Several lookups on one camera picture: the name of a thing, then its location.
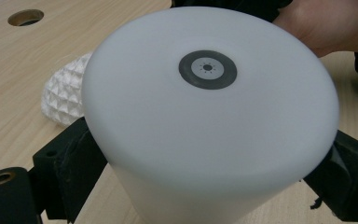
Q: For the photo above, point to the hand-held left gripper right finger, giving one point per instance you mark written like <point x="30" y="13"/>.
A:
<point x="348" y="183"/>

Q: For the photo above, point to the white faceted cover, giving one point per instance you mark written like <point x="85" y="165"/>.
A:
<point x="63" y="93"/>

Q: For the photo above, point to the white cylinder lamp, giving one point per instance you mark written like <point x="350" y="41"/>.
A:
<point x="208" y="130"/>

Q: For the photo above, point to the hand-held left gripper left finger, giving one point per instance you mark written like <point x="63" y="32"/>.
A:
<point x="71" y="165"/>

